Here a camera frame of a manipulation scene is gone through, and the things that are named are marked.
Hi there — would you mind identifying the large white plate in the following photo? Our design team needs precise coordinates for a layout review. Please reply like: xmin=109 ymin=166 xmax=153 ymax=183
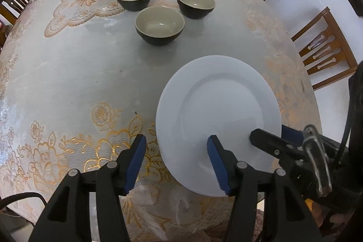
xmin=156 ymin=55 xmax=282 ymax=197

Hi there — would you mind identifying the wooden chair near right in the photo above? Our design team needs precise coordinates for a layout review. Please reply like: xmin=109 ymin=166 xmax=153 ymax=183
xmin=292 ymin=7 xmax=358 ymax=91

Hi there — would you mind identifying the metal clip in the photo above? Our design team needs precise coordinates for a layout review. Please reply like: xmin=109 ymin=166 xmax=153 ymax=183
xmin=302 ymin=125 xmax=332 ymax=198

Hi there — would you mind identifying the lace tablecloth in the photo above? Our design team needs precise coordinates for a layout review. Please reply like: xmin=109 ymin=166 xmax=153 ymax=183
xmin=1 ymin=0 xmax=321 ymax=241

